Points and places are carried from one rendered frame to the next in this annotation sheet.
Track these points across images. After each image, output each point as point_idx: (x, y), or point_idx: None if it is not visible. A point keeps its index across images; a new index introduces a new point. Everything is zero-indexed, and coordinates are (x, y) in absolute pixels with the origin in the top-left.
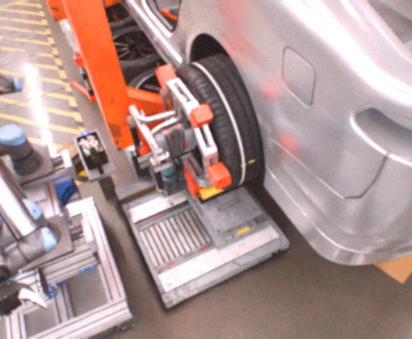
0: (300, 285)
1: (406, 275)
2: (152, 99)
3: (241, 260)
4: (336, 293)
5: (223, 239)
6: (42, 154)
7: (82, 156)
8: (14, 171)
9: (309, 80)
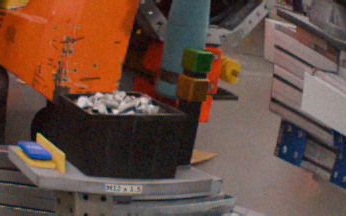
0: (246, 201)
1: (201, 151)
2: None
3: (238, 209)
4: (249, 186)
5: (218, 200)
6: (306, 18)
7: (182, 113)
8: None
9: None
